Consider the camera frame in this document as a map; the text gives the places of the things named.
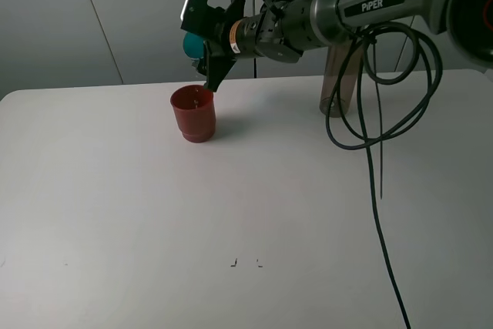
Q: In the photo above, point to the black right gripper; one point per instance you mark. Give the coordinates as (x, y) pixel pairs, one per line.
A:
(229, 35)

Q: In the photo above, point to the teal translucent plastic cup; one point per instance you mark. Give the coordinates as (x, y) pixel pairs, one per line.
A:
(193, 46)

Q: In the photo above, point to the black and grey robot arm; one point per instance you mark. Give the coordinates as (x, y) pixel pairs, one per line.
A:
(468, 22)

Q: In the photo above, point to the red plastic cup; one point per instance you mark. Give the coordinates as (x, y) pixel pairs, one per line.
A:
(194, 109)

